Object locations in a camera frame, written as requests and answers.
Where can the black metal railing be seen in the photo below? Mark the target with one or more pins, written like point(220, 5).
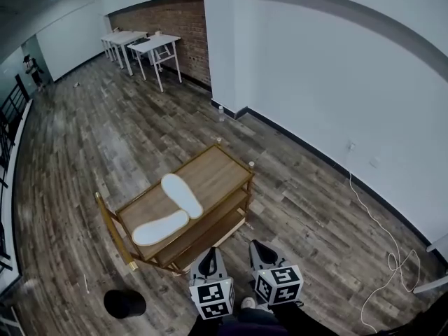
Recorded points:
point(17, 82)

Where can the person's right forearm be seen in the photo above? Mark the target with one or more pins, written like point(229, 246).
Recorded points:
point(297, 318)

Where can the white stick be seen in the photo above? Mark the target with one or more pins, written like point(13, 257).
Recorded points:
point(86, 283)

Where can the white wall socket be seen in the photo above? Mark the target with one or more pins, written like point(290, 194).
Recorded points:
point(351, 146)

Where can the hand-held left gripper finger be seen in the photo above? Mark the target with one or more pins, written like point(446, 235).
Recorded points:
point(218, 266)
point(197, 266)

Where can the white desk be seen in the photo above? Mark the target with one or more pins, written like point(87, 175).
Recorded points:
point(437, 245)

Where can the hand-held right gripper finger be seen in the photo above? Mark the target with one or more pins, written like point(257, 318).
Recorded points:
point(253, 257)
point(274, 255)

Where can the white slipper tan trim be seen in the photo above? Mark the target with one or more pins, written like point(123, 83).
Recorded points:
point(180, 192)
point(157, 229)

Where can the black waste bin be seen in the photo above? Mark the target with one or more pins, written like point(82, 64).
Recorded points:
point(124, 303)

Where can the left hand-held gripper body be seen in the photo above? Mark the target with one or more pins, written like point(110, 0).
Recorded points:
point(210, 292)

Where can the person's legs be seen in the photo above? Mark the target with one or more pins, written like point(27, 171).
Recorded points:
point(248, 322)

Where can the white table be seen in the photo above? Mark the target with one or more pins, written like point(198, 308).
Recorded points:
point(127, 37)
point(154, 42)
point(108, 36)

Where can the wooden shoe rack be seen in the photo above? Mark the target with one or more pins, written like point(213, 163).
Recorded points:
point(210, 170)

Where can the person's left forearm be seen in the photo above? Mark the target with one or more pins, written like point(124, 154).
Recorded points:
point(206, 329)

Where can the flat black table item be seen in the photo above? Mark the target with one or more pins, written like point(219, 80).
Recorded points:
point(141, 42)

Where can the clear water bottle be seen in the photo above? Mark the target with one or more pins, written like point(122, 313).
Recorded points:
point(221, 114)

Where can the person's left white shoe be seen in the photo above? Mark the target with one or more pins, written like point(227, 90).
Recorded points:
point(248, 302)

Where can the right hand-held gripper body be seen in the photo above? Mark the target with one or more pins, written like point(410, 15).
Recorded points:
point(276, 282)

